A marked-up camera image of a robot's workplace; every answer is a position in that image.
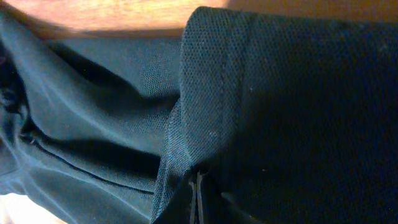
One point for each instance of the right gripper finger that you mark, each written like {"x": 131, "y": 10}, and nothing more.
{"x": 212, "y": 208}
{"x": 186, "y": 197}

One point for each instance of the black t-shirt with logo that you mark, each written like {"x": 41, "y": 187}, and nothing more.
{"x": 294, "y": 119}

